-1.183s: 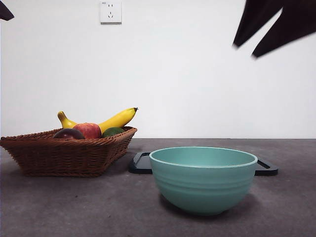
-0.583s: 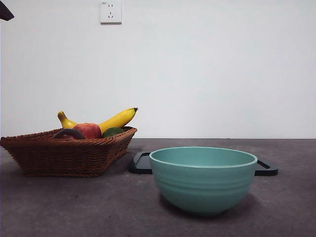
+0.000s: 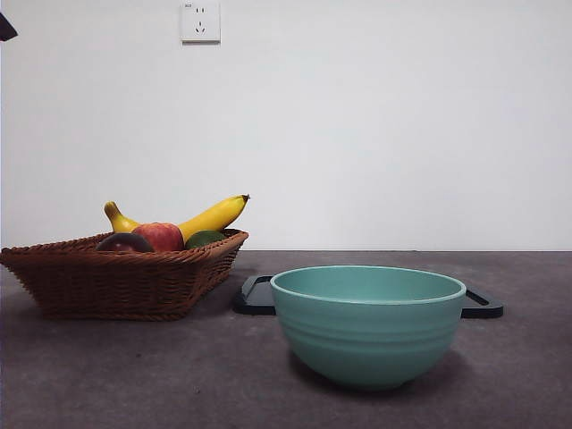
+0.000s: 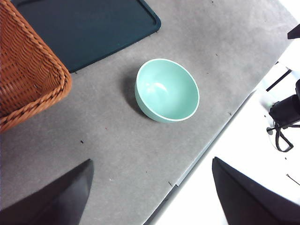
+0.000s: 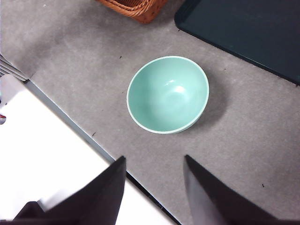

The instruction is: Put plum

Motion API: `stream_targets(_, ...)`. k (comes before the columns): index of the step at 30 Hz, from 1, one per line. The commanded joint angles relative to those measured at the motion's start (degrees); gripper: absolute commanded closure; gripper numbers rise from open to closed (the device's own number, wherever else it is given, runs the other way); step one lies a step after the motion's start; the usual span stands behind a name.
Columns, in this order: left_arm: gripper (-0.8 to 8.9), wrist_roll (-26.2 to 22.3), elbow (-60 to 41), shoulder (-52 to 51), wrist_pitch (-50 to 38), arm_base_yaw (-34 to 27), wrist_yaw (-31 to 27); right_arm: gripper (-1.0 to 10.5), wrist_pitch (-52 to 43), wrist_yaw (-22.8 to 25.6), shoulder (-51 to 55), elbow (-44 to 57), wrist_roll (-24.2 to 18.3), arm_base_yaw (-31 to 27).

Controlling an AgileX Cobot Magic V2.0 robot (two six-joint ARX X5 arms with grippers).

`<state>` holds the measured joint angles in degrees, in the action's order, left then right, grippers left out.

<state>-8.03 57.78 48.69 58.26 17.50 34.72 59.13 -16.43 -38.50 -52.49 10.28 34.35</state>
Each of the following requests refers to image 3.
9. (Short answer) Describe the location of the dark purple plum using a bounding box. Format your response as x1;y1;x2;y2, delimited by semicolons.
96;231;155;254

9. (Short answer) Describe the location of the teal ribbed bowl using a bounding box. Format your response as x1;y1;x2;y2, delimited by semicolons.
269;265;467;389

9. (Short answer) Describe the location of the red yellow apple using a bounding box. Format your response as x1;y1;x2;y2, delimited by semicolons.
131;221;185;252

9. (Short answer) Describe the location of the yellow banana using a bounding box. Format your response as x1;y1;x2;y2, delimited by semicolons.
104;194;250;242

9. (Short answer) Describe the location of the brown wicker basket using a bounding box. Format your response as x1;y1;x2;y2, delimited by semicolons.
0;228;249;321

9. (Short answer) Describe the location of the green avocado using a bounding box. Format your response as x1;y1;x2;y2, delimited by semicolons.
184;230;225;250

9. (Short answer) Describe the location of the black rectangular tray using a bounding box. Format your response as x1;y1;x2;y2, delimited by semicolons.
231;274;505;319

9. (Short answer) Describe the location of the white wall socket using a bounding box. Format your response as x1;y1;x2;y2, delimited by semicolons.
180;1;222;45

